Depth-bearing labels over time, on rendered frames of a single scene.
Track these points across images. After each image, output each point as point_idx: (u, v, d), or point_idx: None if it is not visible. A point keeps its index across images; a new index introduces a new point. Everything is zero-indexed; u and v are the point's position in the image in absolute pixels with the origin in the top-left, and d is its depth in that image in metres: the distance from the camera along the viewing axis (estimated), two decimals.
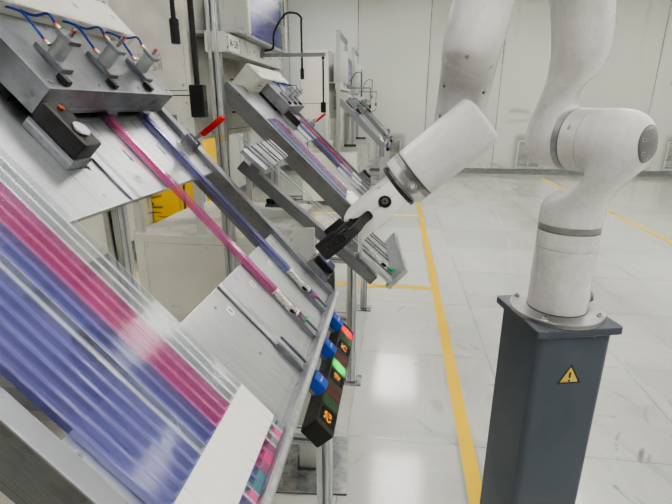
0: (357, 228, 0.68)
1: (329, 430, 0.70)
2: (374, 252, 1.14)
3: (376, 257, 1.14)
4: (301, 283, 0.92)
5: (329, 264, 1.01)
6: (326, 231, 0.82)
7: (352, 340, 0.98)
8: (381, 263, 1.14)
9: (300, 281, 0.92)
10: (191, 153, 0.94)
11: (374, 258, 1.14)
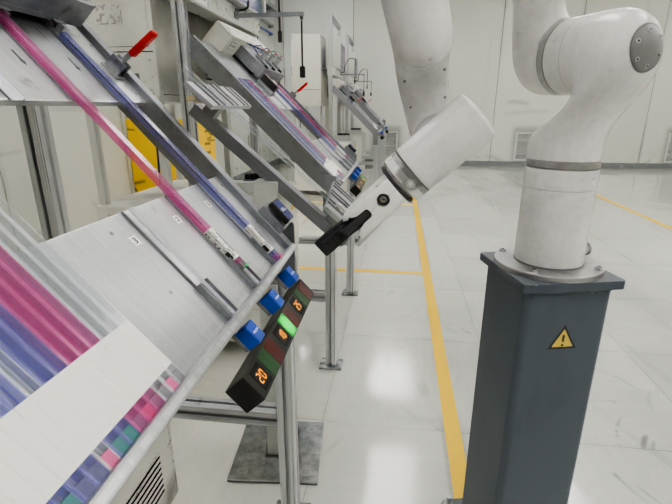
0: (345, 233, 0.72)
1: (260, 391, 0.56)
2: (342, 206, 1.01)
3: (344, 211, 1.00)
4: (261, 241, 0.79)
5: (285, 213, 0.87)
6: (318, 241, 0.78)
7: (310, 299, 0.84)
8: None
9: (260, 239, 0.79)
10: (119, 78, 0.80)
11: (342, 213, 1.00)
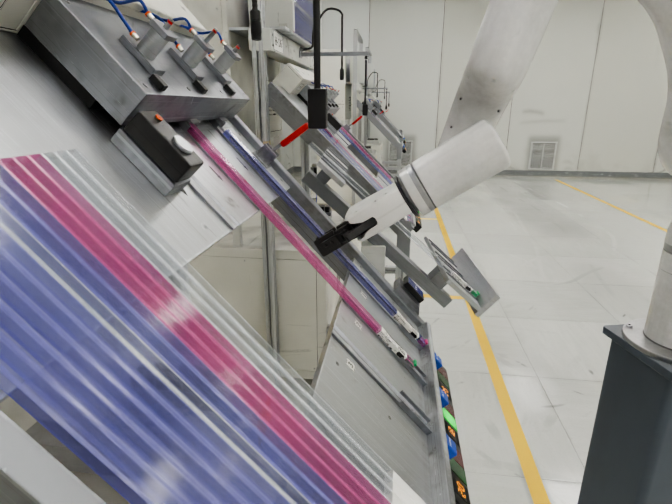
0: None
1: None
2: (457, 275, 1.02)
3: (460, 280, 1.02)
4: (410, 328, 0.80)
5: (419, 292, 0.89)
6: (325, 252, 0.78)
7: (448, 379, 0.86)
8: (465, 287, 1.02)
9: (409, 326, 0.80)
10: (268, 166, 0.81)
11: (458, 282, 1.02)
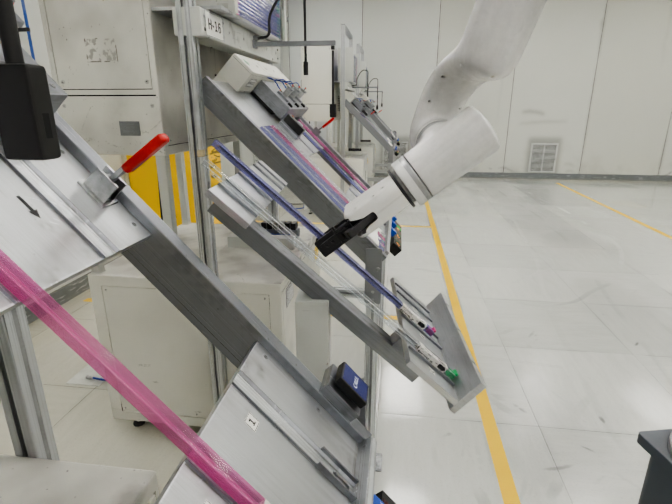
0: None
1: None
2: (426, 348, 0.71)
3: (429, 356, 0.71)
4: (417, 318, 0.81)
5: (359, 391, 0.58)
6: (326, 253, 0.78)
7: None
8: (437, 365, 0.71)
9: (416, 316, 0.81)
10: (108, 203, 0.50)
11: (426, 358, 0.71)
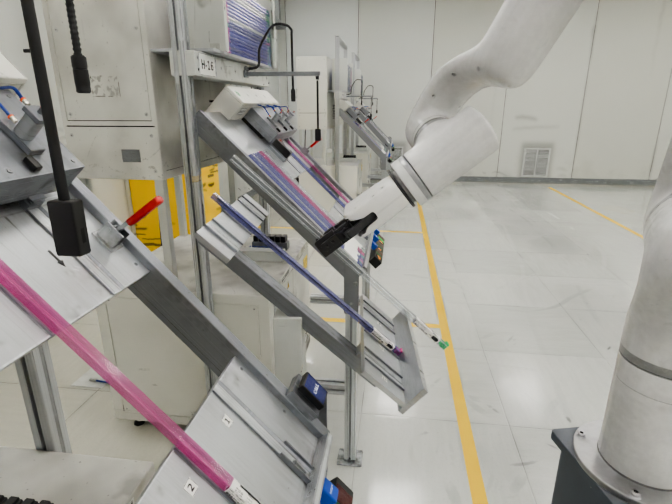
0: None
1: None
2: (422, 322, 0.82)
3: (424, 328, 0.81)
4: (386, 341, 0.95)
5: (318, 396, 0.71)
6: (326, 253, 0.78)
7: None
8: (431, 337, 0.82)
9: (385, 339, 0.95)
10: (115, 248, 0.64)
11: (421, 330, 0.82)
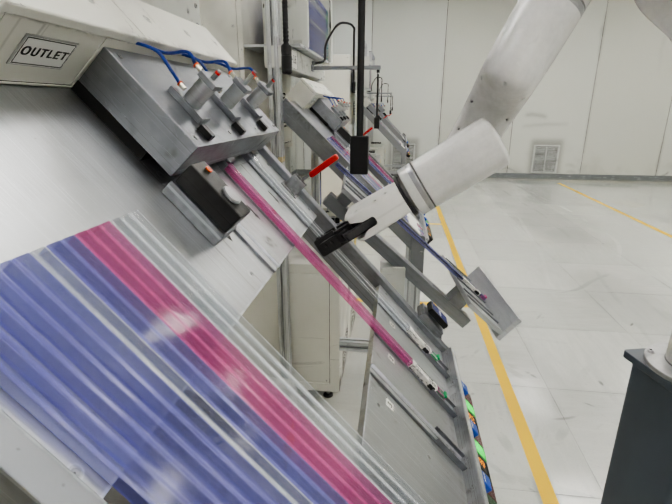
0: None
1: None
2: (414, 332, 0.81)
3: (416, 339, 0.81)
4: (474, 288, 1.13)
5: (443, 318, 0.90)
6: (325, 253, 0.78)
7: (473, 405, 0.87)
8: (422, 348, 0.81)
9: (473, 286, 1.13)
10: (296, 196, 0.82)
11: (413, 340, 0.81)
